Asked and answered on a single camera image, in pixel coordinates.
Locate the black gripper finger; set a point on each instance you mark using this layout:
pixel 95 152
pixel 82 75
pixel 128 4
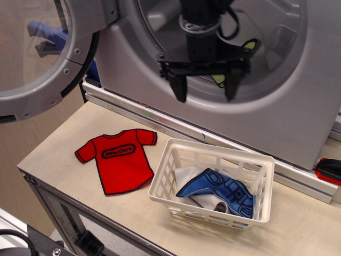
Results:
pixel 232 82
pixel 178 84

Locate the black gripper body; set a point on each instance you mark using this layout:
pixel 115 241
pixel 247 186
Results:
pixel 205 56

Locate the green felt cloth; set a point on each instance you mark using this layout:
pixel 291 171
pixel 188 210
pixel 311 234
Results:
pixel 220 79

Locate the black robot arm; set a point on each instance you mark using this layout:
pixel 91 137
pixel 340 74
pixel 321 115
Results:
pixel 208 26

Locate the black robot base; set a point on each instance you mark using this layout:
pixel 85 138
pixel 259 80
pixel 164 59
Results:
pixel 30 242

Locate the grey toy washing machine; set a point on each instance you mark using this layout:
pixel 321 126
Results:
pixel 287 104

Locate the white plastic laundry basket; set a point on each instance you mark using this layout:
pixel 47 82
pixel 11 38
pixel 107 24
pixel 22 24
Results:
pixel 255 171

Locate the red felt t-shirt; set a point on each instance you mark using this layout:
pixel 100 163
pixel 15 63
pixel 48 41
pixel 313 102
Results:
pixel 120 159

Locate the white felt cloth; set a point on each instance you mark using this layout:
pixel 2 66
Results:
pixel 208 201

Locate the blue felt pants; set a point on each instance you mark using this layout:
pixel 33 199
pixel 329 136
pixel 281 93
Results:
pixel 239 201

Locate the red and black tool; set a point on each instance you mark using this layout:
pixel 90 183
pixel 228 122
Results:
pixel 328 170

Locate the round grey washer door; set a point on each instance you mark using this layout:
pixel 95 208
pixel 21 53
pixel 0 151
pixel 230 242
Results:
pixel 31 85

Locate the aluminium profile rail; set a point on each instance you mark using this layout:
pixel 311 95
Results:
pixel 288 174

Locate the blue clamp handle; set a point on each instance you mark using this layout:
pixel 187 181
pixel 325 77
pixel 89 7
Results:
pixel 54 44

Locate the metal table frame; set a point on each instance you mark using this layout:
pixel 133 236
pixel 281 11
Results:
pixel 66 212

